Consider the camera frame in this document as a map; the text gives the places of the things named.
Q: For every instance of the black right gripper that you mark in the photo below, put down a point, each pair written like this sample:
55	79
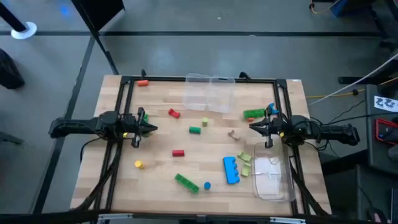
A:
276	127

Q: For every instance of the blue cylinder block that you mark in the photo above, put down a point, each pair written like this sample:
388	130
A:
207	185

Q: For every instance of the large clear plastic bin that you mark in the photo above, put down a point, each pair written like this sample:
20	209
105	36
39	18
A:
273	183

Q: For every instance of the red arch block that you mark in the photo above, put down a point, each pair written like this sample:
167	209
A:
174	113

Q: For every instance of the long green studded brick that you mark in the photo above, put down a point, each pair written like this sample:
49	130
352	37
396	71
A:
186	183
254	113

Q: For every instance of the yellow cylinder block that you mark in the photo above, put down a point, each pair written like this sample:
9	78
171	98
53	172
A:
139	164

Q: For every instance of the black metal table frame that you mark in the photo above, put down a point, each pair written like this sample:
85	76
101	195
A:
161	78

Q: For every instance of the red cylinder block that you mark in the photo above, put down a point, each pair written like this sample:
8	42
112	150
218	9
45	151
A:
178	152

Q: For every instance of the black bag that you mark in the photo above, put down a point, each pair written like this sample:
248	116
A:
9	73

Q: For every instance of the black frame clamp knob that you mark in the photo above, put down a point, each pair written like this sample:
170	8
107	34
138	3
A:
244	75
143	73

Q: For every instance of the silver aluminium bracket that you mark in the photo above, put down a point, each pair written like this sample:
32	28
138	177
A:
287	220
115	216

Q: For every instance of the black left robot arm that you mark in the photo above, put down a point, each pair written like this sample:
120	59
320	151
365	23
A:
77	126

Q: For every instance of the natural wood arch block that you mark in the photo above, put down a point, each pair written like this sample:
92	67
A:
234	135

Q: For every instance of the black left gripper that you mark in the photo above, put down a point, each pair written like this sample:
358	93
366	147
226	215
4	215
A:
132	126

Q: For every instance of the dark green cylinder block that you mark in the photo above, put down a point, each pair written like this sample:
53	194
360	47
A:
195	130

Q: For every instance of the light green cylinder block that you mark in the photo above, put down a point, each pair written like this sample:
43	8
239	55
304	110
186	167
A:
205	121

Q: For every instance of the black side table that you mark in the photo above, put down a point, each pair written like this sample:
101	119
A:
371	140

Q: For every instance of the blue arch block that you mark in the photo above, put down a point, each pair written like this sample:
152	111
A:
272	109

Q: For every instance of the orange cylinder block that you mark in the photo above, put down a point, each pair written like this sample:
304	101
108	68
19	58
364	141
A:
143	82

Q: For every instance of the tall black panel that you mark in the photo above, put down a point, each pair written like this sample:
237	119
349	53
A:
99	11

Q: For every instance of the white paper with marks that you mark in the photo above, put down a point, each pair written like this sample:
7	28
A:
385	104

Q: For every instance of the red framed tablet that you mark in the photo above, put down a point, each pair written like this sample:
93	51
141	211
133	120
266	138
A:
377	130

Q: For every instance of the blue floor object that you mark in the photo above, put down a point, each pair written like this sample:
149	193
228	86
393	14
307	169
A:
340	6

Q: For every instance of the small clear plastic bin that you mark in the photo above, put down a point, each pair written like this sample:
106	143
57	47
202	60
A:
196	93
222	96

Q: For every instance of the white round pole base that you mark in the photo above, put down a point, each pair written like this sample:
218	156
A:
31	29

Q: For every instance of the black pole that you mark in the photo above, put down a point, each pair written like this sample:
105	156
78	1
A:
11	17

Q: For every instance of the light green arch block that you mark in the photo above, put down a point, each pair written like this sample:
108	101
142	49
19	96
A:
244	156
246	170

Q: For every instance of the large blue notched block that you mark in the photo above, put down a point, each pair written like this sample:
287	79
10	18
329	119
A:
231	170

